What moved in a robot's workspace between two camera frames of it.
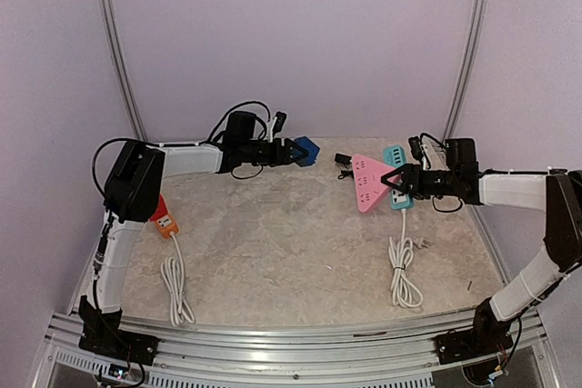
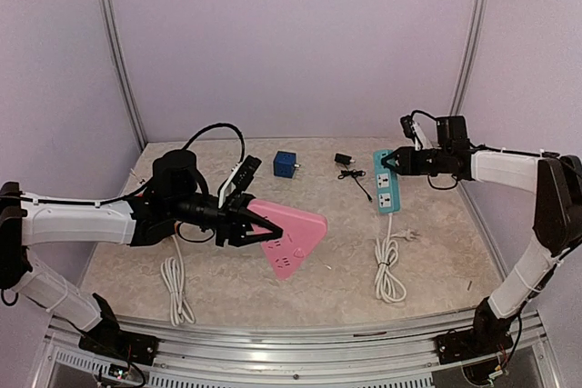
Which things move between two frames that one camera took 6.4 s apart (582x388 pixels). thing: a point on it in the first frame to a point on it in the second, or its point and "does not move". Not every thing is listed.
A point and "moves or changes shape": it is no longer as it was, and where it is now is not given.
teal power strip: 396,156 moves or changes shape
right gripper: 412,172 to 406,163
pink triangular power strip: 367,179 to 302,232
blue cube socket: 312,149 to 285,164
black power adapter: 343,158 does not move
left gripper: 278,159 to 230,223
